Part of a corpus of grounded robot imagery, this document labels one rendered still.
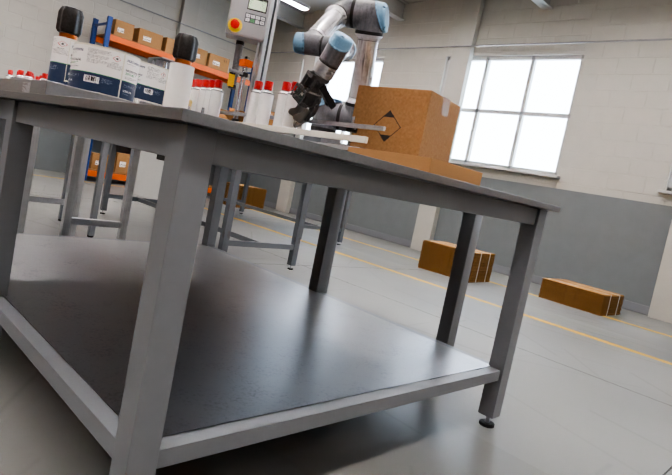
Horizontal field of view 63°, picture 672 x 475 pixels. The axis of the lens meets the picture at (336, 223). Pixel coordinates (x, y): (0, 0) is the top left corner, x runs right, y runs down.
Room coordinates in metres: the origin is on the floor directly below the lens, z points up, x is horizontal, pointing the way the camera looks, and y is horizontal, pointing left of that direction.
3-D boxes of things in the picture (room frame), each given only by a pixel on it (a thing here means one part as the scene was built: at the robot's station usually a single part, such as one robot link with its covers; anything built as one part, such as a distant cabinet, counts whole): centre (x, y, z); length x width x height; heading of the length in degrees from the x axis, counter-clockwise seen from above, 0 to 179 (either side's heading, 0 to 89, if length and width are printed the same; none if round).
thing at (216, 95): (2.37, 0.61, 0.98); 0.05 x 0.05 x 0.20
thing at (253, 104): (2.18, 0.40, 0.98); 0.05 x 0.05 x 0.20
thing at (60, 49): (1.98, 1.07, 1.04); 0.09 x 0.09 x 0.29
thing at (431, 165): (1.60, -0.19, 0.85); 0.30 x 0.26 x 0.04; 46
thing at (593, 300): (5.55, -2.60, 0.10); 0.64 x 0.52 x 0.20; 43
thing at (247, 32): (2.43, 0.55, 1.38); 0.17 x 0.10 x 0.19; 101
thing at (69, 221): (3.27, 1.54, 0.47); 1.17 x 0.36 x 0.95; 46
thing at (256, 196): (9.32, 1.68, 0.18); 0.64 x 0.52 x 0.37; 139
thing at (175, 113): (2.13, 0.51, 0.82); 2.10 x 1.50 x 0.02; 46
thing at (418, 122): (2.02, -0.17, 0.99); 0.30 x 0.24 x 0.27; 54
